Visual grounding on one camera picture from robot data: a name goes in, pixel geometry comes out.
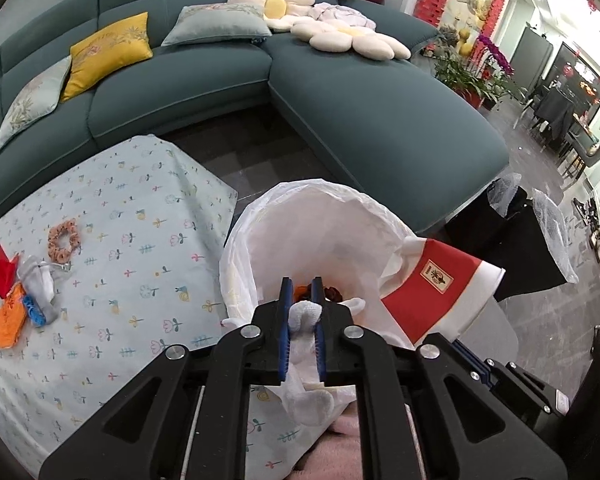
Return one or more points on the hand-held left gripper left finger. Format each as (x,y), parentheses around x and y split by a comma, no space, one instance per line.
(284,320)

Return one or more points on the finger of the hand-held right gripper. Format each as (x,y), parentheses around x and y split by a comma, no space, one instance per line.
(467,356)

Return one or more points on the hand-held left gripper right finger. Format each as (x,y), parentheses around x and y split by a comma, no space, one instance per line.
(322,360)

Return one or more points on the large orange ruffled wrapper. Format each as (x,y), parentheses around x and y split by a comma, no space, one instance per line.
(301,291)

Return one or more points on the white cloth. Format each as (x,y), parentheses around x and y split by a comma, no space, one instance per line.
(37,280)
(305,400)

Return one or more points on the maroon velvet scrunchie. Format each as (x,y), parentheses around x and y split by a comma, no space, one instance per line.
(332,293)

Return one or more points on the red and white bag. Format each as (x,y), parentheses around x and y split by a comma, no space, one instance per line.
(430,295)

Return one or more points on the trash bin with white liner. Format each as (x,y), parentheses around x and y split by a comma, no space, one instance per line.
(330,230)

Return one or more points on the beige scrunchie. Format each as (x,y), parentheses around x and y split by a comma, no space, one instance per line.
(53,252)

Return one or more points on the blue ruffled piece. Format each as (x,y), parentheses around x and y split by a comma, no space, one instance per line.
(32,310)

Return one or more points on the small orange mesh piece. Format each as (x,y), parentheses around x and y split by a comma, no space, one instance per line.
(7,320)

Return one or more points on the red paper piece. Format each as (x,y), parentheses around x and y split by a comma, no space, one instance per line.
(5,272)

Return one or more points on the pink fleece garment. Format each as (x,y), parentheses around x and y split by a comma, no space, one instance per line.
(330,455)

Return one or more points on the black box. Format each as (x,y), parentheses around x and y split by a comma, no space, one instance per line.
(527,260)

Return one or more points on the clear bubble wrap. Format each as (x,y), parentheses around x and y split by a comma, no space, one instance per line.
(502,190)
(555,230)

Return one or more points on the light blue floral tablecloth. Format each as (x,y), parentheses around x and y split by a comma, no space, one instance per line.
(130,220)

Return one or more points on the teal sectional sofa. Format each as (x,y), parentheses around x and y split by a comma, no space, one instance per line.
(380,125)

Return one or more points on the dark draped dining chair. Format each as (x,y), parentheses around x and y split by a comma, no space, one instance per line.
(555,115)

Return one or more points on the green plant in red pot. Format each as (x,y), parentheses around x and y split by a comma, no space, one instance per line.
(460,77)

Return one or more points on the flower cushion pale yellow centre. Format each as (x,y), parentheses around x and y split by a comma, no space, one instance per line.
(352,42)

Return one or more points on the purple orchid plant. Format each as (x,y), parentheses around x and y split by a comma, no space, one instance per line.
(495,57)

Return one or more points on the dark glass cabinet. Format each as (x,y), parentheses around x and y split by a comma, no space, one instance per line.
(585,80)

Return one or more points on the light blue embroidered pillow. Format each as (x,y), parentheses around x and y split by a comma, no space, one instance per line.
(32,102)
(215,25)

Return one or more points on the grey cabinet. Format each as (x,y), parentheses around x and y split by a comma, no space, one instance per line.
(532,55)

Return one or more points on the yellow gourd ornament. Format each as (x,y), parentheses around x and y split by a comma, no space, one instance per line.
(464,42)

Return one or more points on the flower cushion bright yellow centre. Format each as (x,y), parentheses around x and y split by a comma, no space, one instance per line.
(275,2)

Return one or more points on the yellow embroidered pillow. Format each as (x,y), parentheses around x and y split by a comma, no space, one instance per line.
(110,52)

